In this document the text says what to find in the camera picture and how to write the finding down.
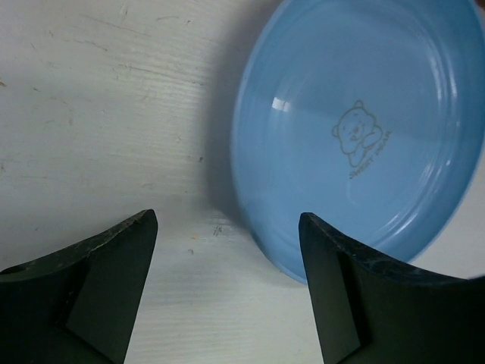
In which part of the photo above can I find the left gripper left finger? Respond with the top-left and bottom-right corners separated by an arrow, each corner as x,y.
1,209 -> 158,363

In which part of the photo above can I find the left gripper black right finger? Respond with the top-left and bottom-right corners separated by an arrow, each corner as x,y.
299,213 -> 484,363

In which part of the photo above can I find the blue round plate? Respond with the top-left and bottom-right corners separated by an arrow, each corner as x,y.
230,1 -> 484,282

